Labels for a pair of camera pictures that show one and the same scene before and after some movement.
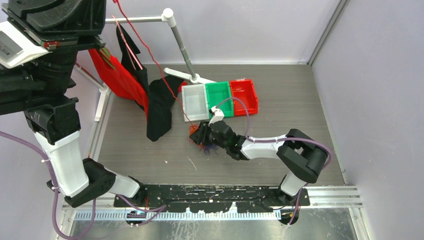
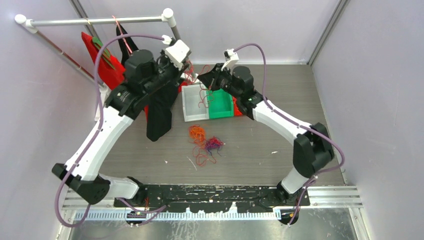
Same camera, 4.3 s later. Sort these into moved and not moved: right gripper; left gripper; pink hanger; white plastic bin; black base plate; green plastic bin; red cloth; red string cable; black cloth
Moved: right gripper; left gripper; red string cable
Not moved: red cloth; white plastic bin; black cloth; green plastic bin; black base plate; pink hanger
